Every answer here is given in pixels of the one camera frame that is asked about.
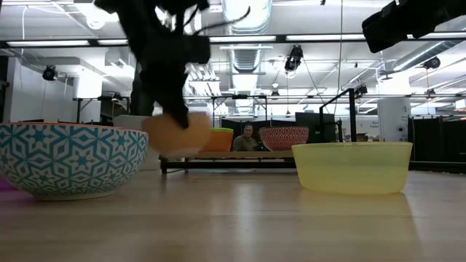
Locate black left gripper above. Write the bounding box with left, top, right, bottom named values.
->
left=127, top=32, right=213, bottom=130

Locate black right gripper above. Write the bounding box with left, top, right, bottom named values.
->
left=362, top=0, right=438, bottom=54

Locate blue and orange bowl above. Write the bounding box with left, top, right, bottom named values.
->
left=141, top=111, right=211, bottom=158

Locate red-orange plastic bowl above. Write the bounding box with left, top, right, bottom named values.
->
left=199, top=129, right=234, bottom=153

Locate blue-white and red patterned bowl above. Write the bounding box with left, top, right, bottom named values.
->
left=258, top=125, right=310, bottom=152

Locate orange and teal patterned bowl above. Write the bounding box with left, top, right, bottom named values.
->
left=0, top=122, right=149, bottom=202

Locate yellow translucent plastic bowl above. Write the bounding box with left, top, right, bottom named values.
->
left=291, top=141, right=414, bottom=196

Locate purple plastic bowl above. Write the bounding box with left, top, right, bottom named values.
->
left=0, top=174, right=17, bottom=193

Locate black hanging ceiling reel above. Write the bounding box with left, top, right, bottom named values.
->
left=42, top=64, right=59, bottom=82
left=422, top=56, right=442, bottom=71
left=283, top=44, right=304, bottom=73

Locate person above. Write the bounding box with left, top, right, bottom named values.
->
left=232, top=123, right=260, bottom=152

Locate background work table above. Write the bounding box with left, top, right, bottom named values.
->
left=71, top=95, right=131, bottom=124

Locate white pillar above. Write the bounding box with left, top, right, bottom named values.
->
left=376, top=97, right=412, bottom=143

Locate black partition screen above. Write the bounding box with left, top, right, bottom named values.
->
left=407, top=115, right=466, bottom=163

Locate black box monitor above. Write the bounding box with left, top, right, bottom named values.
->
left=294, top=111, right=344, bottom=143

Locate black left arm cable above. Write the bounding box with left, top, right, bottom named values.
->
left=192, top=5, right=252, bottom=37

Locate silver ventilation duct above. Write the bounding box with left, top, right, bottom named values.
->
left=221, top=0, right=274, bottom=74

